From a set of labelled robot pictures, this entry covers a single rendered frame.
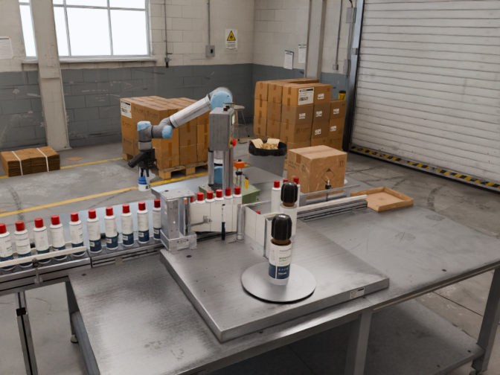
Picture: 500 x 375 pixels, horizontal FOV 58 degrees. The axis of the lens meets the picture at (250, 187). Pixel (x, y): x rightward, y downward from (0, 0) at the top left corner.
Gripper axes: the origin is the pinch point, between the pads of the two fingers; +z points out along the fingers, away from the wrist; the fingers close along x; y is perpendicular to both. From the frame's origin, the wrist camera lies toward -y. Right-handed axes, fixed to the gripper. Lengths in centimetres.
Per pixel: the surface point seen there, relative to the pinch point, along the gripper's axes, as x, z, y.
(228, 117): -58, -46, 18
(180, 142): 260, 55, 176
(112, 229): -50, 1, -40
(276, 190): -65, -4, 47
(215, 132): -54, -38, 14
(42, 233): -45, -3, -69
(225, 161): -46, -19, 26
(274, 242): -114, -6, 1
